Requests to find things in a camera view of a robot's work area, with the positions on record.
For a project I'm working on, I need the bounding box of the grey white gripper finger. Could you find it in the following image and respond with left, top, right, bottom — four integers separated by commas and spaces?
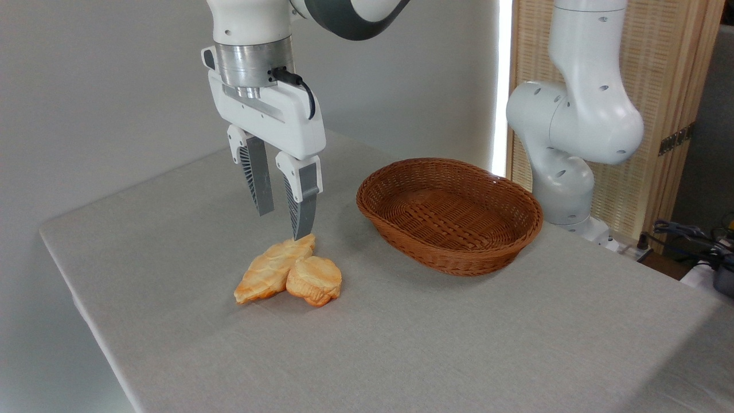
227, 124, 275, 217
275, 151, 323, 240

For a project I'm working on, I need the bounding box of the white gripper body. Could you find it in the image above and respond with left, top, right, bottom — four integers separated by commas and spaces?
202, 47, 326, 161

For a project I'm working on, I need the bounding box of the round bread bun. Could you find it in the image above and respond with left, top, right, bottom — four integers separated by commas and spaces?
286, 256, 343, 307

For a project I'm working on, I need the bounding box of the long braided bread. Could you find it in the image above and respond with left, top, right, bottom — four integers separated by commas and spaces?
234, 233, 317, 305

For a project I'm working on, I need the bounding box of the brown wicker basket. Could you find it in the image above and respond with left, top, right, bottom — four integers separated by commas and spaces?
356, 158, 544, 277

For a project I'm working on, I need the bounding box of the grey tablecloth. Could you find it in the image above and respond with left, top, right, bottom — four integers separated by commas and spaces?
39, 129, 734, 413

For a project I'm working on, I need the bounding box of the bamboo folding screen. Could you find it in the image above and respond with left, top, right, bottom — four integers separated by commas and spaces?
507, 0, 726, 241

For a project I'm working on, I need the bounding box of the black screen hinge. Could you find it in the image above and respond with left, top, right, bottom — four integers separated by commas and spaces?
658, 122, 696, 157

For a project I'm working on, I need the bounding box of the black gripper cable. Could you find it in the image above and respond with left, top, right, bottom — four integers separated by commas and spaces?
270, 67, 317, 120

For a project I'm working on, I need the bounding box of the black cable bundle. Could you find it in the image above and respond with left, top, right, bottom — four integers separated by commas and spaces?
639, 219, 734, 270

